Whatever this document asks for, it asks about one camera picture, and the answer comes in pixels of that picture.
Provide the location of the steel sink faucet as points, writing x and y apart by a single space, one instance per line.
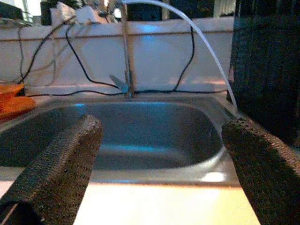
127 58

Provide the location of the orange plate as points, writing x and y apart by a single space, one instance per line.
14 105

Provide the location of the stainless steel kitchen sink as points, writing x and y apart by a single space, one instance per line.
150 140

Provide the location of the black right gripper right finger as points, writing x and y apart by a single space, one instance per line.
264 178

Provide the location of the orange bowl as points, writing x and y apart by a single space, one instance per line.
9 89

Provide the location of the bulky black object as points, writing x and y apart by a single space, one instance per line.
264 70

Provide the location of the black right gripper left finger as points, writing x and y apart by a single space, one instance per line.
58 168

